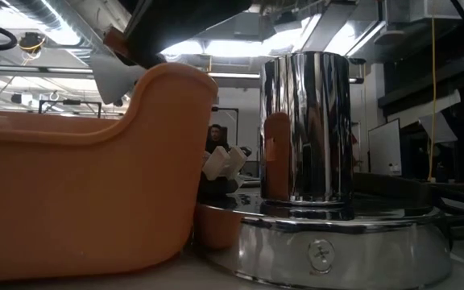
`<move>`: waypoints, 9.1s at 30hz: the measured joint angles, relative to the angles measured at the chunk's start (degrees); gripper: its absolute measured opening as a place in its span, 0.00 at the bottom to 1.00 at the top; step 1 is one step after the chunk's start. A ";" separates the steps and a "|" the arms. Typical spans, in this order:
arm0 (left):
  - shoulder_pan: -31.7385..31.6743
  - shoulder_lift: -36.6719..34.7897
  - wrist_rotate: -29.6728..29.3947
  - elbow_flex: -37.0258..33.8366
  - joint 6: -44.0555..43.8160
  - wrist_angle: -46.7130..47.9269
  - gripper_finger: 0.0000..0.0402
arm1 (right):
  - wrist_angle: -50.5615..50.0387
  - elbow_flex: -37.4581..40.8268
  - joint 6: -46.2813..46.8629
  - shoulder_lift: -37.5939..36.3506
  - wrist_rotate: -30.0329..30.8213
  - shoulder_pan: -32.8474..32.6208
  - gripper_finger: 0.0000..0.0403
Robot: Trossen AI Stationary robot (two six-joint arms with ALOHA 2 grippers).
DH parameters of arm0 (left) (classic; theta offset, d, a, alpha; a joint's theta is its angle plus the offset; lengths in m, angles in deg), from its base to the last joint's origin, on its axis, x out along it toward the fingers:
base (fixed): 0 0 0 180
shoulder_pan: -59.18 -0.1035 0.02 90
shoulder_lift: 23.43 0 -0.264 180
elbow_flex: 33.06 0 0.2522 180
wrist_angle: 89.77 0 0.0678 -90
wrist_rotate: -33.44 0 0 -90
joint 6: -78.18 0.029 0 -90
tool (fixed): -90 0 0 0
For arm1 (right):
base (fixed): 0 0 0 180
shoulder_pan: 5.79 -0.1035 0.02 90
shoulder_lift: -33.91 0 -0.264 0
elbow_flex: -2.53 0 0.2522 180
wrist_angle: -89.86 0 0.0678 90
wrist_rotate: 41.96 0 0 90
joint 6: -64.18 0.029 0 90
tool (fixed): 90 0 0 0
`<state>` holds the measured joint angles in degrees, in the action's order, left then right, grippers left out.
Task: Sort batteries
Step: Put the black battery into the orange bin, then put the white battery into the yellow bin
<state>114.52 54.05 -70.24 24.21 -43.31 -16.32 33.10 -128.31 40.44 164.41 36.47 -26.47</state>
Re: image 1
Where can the white board panel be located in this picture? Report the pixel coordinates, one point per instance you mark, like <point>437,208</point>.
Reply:
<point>385,147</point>

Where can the chrome cylinder on round base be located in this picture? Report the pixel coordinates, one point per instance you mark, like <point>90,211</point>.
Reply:
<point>308,121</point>

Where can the white desk lamp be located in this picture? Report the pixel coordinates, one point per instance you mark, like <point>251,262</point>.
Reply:
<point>113,80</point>

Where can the white plug adapter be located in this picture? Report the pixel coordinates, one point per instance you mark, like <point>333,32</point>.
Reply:
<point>216,163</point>

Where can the orange plastic tray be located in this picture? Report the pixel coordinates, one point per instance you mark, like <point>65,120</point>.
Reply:
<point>75,193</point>

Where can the person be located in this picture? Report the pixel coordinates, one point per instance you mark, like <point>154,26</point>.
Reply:
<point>216,139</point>

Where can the white slanted board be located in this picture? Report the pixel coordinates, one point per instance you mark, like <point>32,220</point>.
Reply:
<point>421,109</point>

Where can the black ceiling-mounted device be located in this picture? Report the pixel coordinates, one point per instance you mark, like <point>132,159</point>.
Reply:
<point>31,41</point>

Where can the white ceiling duct box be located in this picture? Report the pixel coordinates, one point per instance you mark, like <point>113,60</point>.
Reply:
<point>425,10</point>

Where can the ceiling light panel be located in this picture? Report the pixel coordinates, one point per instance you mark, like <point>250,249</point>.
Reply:
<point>236,47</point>

